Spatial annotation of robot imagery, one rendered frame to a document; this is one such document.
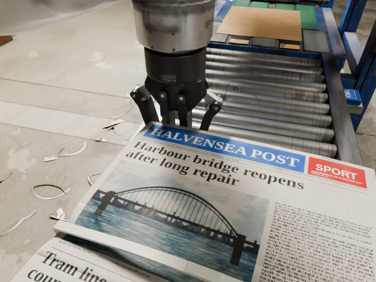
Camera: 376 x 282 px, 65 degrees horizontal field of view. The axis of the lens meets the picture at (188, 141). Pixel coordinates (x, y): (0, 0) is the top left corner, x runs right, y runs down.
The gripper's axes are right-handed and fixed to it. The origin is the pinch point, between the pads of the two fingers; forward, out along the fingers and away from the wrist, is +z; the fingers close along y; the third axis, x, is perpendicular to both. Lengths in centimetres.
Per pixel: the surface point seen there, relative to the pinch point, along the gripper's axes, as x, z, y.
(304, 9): 149, 13, 27
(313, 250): -16.7, -10.0, 17.5
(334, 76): 69, 13, 34
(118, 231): -19.5, -9.9, 0.5
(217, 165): -8.8, -10.1, 7.6
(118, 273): -23.0, -9.9, 2.2
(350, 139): 34, 13, 35
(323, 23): 128, 13, 35
